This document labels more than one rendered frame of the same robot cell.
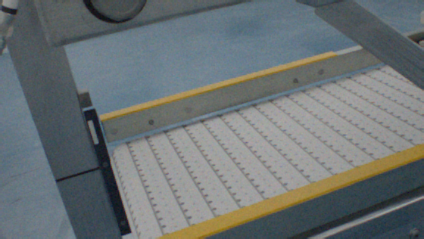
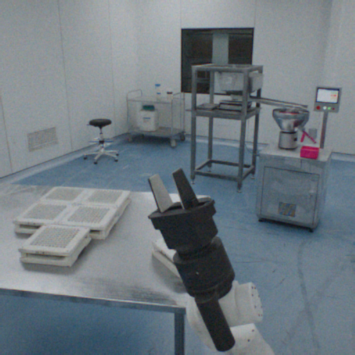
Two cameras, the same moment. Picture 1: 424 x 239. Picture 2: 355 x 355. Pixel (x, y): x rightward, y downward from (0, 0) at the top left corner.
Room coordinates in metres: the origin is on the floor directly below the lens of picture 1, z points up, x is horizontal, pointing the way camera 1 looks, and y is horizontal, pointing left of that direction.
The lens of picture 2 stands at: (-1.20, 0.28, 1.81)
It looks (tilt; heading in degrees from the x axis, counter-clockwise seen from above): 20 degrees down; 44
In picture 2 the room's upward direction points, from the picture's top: straight up
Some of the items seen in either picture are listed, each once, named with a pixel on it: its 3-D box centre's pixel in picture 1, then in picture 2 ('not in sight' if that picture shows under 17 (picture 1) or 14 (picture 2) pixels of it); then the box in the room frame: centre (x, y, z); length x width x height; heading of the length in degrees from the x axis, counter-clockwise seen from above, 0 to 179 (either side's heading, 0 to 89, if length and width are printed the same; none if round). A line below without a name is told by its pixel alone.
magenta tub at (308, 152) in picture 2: not in sight; (309, 152); (2.18, 1.80, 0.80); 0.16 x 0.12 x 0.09; 106
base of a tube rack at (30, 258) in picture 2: not in sight; (57, 248); (-0.45, 1.79, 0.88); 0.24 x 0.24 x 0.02; 35
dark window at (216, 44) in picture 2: not in sight; (215, 62); (4.22, 4.60, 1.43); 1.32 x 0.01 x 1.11; 106
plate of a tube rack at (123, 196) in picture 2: not in sight; (105, 198); (0.00, 2.03, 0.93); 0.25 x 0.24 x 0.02; 35
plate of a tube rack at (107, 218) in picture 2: not in sight; (89, 216); (-0.20, 1.88, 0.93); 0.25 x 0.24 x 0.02; 35
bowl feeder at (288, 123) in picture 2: not in sight; (295, 130); (2.36, 2.06, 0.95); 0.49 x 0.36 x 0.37; 106
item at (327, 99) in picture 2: not in sight; (324, 118); (2.52, 1.83, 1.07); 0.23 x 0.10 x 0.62; 106
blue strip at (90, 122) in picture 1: (109, 176); not in sight; (0.54, 0.16, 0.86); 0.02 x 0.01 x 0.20; 106
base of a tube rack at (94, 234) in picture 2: not in sight; (90, 224); (-0.20, 1.88, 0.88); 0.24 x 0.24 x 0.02; 35
